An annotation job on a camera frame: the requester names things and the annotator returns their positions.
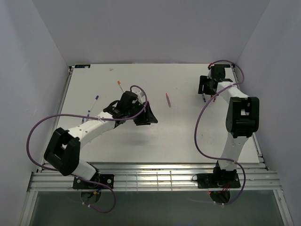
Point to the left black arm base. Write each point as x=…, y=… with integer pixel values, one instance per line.
x=106, y=179

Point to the left blue table label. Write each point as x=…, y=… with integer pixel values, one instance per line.
x=82, y=66

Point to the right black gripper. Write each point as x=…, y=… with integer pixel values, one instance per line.
x=203, y=80

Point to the purple capped white marker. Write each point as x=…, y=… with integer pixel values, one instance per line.
x=93, y=104

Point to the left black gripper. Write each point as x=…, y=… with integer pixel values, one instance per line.
x=148, y=117

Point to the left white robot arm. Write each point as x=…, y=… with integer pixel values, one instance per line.
x=63, y=150

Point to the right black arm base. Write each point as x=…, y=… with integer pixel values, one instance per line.
x=209, y=180

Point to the pink highlighter pen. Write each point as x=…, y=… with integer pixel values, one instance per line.
x=168, y=101

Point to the aluminium table frame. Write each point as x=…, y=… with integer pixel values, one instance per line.
x=157, y=158

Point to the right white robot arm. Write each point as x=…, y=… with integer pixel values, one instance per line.
x=242, y=119

